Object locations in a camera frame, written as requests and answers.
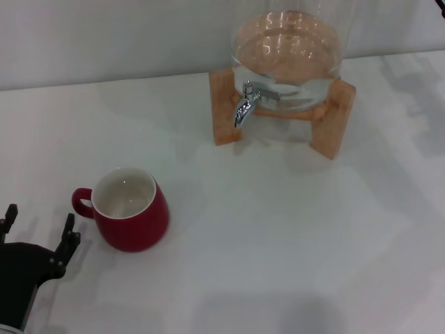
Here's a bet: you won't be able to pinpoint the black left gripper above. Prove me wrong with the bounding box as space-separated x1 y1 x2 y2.
0 203 82 323

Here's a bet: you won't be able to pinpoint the red ceramic cup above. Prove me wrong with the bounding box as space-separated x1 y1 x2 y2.
72 166 170 254

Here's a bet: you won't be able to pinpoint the chrome faucet tap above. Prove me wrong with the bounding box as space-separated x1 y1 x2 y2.
232 79 281 129

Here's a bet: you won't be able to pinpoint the wooden dispenser stand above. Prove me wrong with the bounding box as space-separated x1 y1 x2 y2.
209 66 357 161

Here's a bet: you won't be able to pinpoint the clear glass water dispenser jar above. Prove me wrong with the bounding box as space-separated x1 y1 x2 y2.
229 0 355 114

